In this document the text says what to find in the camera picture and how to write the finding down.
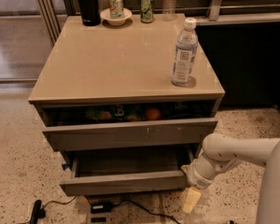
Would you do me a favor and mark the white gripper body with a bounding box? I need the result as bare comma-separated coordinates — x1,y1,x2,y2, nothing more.
187,153,233,189

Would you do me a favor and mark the grey drawer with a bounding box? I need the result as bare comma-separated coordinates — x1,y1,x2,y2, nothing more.
41,100,218,152
60,146,193,196

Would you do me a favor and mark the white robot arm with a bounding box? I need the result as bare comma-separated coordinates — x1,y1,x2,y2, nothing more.
185,133,280,224

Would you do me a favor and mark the orange fruit in drawer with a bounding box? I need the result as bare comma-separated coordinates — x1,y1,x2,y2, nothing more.
145,107,161,120

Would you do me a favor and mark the grey drawer cabinet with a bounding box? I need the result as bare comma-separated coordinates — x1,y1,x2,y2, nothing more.
27,13,226,196

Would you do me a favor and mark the grey top drawer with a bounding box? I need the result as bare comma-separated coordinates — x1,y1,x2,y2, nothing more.
41,100,218,152

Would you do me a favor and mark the green snack bag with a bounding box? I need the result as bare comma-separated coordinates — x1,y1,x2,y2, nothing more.
86,105,146,122

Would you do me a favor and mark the black power adapter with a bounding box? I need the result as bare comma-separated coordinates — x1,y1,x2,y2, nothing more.
91,202,113,214

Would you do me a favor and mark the white floor label card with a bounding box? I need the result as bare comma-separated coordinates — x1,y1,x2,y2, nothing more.
87,214,111,224

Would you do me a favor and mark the clear water bottle white cap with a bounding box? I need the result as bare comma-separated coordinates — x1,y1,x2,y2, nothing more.
171,18,198,86

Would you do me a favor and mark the black plug block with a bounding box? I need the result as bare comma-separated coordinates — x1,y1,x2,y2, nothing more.
29,200,46,224

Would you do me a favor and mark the clear bottle at back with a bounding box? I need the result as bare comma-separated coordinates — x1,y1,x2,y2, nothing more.
162,0,176,21

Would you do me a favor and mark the green drink can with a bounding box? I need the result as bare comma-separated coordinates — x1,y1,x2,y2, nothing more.
140,0,154,23

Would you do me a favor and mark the white ceramic bowl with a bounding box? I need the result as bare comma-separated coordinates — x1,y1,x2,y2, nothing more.
100,8,132,26

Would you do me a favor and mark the green can in bowl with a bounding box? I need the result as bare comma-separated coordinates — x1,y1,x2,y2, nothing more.
108,0,123,18

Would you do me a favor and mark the black insulated flask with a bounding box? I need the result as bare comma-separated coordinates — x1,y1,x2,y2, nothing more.
78,0,101,26

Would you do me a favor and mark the black power cable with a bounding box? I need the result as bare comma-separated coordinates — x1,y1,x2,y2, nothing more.
41,196,182,224

